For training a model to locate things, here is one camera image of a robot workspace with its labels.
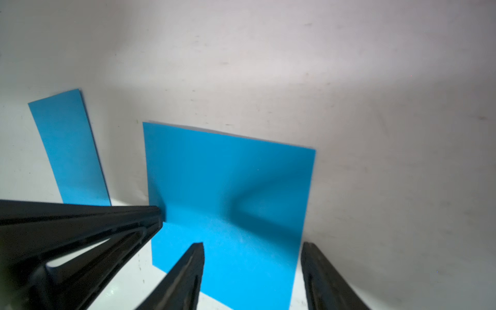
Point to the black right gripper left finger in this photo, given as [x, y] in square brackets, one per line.
[180, 289]

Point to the blue square paper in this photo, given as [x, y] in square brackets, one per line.
[244, 199]
[67, 137]

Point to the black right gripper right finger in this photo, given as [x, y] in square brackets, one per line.
[325, 288]

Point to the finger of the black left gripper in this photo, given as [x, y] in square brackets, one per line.
[62, 256]

